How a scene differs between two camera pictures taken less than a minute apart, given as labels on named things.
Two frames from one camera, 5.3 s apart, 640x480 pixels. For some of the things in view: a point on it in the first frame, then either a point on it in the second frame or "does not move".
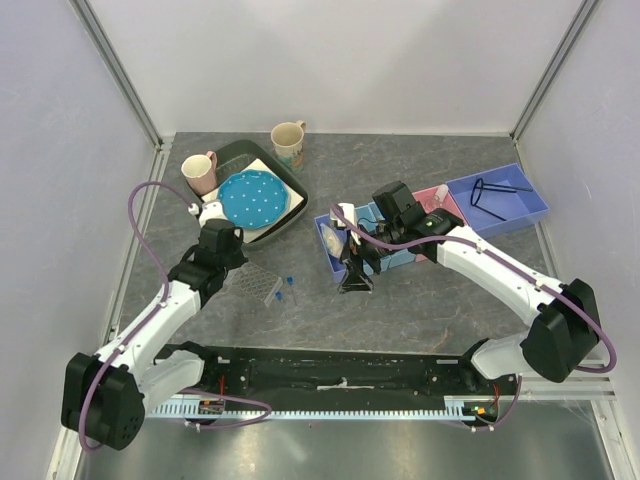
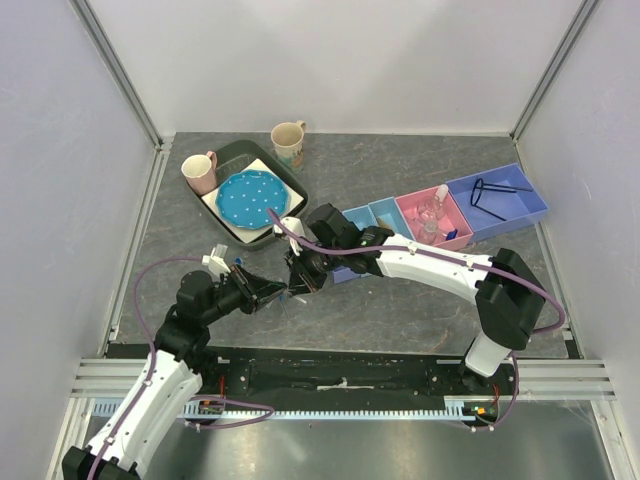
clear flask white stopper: (440, 193) does not move
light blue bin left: (369, 216) does not move
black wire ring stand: (479, 186) does not move
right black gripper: (355, 281) → (302, 280)
